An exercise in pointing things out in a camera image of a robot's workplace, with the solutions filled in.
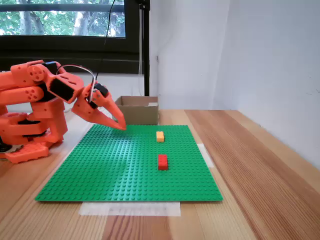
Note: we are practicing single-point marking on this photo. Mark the yellow lego block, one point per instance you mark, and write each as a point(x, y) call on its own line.
point(160, 137)

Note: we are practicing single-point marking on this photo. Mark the cardboard box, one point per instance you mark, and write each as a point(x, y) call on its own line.
point(140, 112)

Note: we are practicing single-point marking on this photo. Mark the green lego baseplate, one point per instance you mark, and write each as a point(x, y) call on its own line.
point(112, 162)

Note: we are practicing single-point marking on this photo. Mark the red lego block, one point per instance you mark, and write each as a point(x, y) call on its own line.
point(163, 162)

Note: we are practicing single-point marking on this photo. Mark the black table clamp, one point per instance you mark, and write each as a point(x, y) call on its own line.
point(3, 148)

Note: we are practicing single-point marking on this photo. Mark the white masking tape strip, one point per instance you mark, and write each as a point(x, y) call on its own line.
point(130, 209)
point(206, 155)

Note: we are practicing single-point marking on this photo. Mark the black window frame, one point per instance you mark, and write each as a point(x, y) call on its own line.
point(62, 50)

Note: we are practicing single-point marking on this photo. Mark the black camera stand pole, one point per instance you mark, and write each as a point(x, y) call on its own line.
point(147, 50)

